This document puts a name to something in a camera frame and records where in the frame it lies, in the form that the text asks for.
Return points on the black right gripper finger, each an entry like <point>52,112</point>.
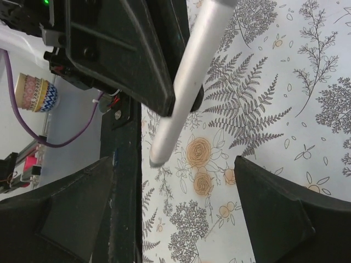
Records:
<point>168,34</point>

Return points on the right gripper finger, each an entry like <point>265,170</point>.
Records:
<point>58,222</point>
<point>287,222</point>

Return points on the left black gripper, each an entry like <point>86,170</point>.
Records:
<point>107,42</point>

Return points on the grey tip white marker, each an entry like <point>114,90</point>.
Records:
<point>204,40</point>

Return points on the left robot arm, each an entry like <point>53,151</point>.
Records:
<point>130,50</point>

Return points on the pink object in background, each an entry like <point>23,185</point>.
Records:
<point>29,166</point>

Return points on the floral patterned table mat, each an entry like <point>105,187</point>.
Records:
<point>278,93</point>

